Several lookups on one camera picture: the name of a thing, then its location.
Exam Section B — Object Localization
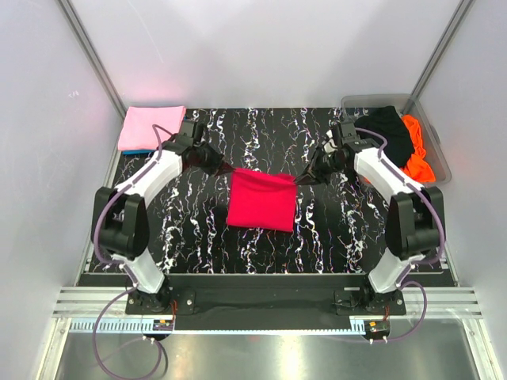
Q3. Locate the blue folded t-shirt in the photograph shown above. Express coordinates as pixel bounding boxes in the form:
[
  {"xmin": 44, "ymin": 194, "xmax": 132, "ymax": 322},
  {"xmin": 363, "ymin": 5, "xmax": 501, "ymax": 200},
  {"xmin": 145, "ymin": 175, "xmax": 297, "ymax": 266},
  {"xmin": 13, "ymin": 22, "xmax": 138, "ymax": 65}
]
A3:
[{"xmin": 117, "ymin": 115, "xmax": 184, "ymax": 155}]

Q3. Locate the black t-shirt in bin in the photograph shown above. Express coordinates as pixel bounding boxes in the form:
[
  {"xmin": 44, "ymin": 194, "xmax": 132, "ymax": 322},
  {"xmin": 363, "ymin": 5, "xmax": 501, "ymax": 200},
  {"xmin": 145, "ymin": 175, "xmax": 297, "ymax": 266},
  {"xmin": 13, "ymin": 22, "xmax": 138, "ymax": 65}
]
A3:
[{"xmin": 354, "ymin": 105, "xmax": 415, "ymax": 168}]

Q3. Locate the orange t-shirt in bin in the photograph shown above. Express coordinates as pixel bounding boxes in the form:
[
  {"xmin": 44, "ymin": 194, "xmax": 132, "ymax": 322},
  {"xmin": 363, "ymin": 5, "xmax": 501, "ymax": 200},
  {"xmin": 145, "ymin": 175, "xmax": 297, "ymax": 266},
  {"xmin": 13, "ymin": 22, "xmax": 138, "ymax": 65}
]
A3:
[{"xmin": 399, "ymin": 115, "xmax": 436, "ymax": 184}]

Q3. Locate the clear plastic bin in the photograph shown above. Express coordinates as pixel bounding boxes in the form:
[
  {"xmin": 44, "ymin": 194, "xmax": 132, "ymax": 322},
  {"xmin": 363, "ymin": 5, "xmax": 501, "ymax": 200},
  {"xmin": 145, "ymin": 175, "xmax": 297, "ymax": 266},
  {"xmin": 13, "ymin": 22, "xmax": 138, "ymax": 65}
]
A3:
[{"xmin": 341, "ymin": 93, "xmax": 452, "ymax": 187}]

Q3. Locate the purple cable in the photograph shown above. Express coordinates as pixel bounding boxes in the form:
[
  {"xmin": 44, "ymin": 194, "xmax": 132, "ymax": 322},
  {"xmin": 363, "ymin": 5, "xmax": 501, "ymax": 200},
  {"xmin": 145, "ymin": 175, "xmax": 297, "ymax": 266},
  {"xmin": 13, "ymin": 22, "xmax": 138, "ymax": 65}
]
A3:
[
  {"xmin": 328, "ymin": 126, "xmax": 447, "ymax": 344},
  {"xmin": 91, "ymin": 123, "xmax": 187, "ymax": 379}
]

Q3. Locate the aluminium frame post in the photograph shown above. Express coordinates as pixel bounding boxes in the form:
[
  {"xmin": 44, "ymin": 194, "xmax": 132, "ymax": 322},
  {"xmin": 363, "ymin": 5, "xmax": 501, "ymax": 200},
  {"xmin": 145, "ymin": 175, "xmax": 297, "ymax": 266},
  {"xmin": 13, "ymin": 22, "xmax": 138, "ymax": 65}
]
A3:
[
  {"xmin": 411, "ymin": 0, "xmax": 475, "ymax": 98},
  {"xmin": 55, "ymin": 0, "xmax": 128, "ymax": 120}
]

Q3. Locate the right aluminium frame post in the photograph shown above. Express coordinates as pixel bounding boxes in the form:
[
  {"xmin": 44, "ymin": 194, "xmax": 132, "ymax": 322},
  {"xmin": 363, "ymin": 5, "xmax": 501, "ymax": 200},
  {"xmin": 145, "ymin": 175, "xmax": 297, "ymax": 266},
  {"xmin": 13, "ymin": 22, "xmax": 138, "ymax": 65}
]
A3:
[{"xmin": 411, "ymin": 0, "xmax": 475, "ymax": 98}]

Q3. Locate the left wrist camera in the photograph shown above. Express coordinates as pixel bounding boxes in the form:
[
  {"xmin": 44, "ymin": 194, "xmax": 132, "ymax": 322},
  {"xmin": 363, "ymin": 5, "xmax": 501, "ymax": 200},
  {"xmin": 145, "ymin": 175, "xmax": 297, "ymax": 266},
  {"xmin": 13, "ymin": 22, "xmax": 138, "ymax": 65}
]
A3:
[{"xmin": 177, "ymin": 120, "xmax": 205, "ymax": 146}]

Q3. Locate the pink folded t-shirt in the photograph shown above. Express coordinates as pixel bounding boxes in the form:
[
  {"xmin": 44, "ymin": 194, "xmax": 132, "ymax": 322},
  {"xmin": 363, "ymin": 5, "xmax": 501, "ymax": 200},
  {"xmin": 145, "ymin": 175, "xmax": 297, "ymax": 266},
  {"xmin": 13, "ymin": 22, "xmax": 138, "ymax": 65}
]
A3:
[{"xmin": 117, "ymin": 106, "xmax": 186, "ymax": 151}]

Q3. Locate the aluminium front rail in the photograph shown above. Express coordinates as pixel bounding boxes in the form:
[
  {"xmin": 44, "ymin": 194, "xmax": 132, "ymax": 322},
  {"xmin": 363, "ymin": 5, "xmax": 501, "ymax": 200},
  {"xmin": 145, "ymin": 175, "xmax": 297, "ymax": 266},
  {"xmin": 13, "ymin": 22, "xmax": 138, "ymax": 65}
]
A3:
[{"xmin": 53, "ymin": 287, "xmax": 482, "ymax": 336}]

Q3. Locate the left aluminium frame post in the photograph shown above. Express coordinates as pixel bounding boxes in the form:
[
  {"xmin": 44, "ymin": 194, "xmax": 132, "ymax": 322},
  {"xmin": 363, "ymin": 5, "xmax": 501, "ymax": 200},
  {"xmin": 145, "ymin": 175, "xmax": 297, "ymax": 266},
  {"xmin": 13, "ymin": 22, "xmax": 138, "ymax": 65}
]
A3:
[{"xmin": 55, "ymin": 0, "xmax": 128, "ymax": 120}]

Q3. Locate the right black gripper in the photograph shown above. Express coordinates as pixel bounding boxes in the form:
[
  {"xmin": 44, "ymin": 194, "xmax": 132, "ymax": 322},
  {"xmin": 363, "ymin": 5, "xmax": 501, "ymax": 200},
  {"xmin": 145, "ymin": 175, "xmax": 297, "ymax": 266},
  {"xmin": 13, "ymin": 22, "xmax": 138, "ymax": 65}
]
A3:
[{"xmin": 294, "ymin": 146, "xmax": 348, "ymax": 186}]

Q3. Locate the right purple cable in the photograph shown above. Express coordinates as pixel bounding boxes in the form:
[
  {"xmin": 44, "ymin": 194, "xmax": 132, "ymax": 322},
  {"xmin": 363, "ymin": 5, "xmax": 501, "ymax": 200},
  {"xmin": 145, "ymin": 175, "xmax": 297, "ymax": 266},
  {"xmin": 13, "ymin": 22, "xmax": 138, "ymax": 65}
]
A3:
[{"xmin": 328, "ymin": 126, "xmax": 447, "ymax": 344}]

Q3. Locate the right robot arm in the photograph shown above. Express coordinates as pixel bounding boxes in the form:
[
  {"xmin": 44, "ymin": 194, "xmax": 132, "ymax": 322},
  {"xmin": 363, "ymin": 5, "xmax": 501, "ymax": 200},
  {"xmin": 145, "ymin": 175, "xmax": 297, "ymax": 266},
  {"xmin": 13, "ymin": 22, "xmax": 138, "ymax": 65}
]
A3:
[{"xmin": 295, "ymin": 139, "xmax": 445, "ymax": 314}]

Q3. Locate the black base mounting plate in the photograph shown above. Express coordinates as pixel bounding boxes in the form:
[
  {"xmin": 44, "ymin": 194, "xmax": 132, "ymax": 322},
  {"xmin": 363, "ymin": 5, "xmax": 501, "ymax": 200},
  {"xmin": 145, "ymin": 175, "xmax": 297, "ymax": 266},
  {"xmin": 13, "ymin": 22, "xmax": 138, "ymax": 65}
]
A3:
[{"xmin": 127, "ymin": 274, "xmax": 406, "ymax": 333}]

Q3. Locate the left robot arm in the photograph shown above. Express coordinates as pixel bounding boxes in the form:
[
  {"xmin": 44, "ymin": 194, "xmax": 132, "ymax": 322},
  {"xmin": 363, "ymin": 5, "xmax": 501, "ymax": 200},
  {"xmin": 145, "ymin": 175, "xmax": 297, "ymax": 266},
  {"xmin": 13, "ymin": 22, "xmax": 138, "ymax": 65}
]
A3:
[{"xmin": 90, "ymin": 141, "xmax": 234, "ymax": 314}]

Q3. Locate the red t-shirt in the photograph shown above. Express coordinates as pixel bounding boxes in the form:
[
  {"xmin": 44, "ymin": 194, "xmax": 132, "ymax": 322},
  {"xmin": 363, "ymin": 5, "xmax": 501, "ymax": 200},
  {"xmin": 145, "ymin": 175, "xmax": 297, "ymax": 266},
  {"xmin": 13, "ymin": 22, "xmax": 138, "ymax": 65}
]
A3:
[{"xmin": 227, "ymin": 169, "xmax": 297, "ymax": 233}]

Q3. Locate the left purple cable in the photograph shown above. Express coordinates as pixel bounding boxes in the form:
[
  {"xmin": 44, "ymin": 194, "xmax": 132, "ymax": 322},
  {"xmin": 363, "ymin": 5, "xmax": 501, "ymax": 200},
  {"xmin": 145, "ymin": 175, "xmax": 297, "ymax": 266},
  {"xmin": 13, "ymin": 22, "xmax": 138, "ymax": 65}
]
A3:
[{"xmin": 91, "ymin": 123, "xmax": 187, "ymax": 379}]

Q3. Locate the black marbled table mat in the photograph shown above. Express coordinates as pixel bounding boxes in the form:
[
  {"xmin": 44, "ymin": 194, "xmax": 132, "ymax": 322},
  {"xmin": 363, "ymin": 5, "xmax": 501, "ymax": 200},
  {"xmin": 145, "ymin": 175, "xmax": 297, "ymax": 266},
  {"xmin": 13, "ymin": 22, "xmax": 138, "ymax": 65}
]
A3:
[{"xmin": 147, "ymin": 108, "xmax": 388, "ymax": 274}]

